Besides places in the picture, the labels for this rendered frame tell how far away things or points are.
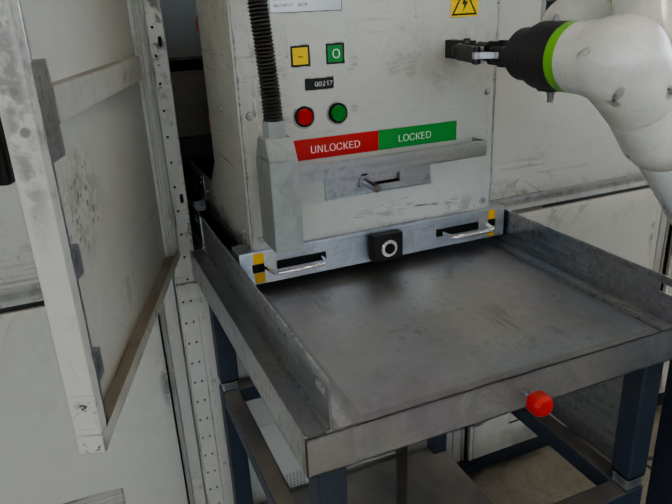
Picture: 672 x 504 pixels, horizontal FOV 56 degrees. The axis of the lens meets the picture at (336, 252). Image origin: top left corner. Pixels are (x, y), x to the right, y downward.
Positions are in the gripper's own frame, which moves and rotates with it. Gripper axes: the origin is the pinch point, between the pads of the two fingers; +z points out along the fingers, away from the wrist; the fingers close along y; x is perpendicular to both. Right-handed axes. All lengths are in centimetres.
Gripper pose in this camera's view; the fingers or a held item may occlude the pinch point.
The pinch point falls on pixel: (460, 49)
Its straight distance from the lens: 113.9
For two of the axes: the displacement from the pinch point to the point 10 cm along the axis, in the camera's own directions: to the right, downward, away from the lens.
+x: -0.4, -9.3, -3.6
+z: -3.9, -3.2, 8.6
